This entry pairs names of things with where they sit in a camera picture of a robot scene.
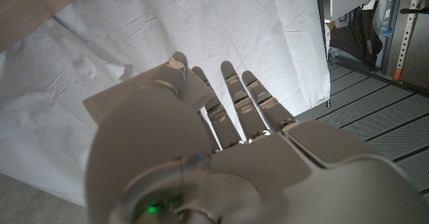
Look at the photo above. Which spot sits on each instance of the white perforated rail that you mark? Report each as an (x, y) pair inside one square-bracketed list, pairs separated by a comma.
[(407, 33)]

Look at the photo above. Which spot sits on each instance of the black metal rod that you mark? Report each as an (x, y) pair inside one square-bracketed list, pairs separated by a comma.
[(415, 11)]

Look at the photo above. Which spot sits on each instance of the white cloth curtain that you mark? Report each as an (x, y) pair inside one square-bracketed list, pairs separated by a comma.
[(234, 26)]

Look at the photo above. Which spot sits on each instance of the black fabric bundle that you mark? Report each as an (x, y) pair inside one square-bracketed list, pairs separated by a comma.
[(355, 39)]

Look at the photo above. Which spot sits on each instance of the black frame post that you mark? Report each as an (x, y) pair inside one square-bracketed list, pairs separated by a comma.
[(322, 33)]

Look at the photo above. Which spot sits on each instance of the black metal floor rail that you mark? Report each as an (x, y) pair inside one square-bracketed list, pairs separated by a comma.
[(385, 78)]

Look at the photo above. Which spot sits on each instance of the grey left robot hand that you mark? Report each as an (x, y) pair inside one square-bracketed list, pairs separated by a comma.
[(268, 177)]

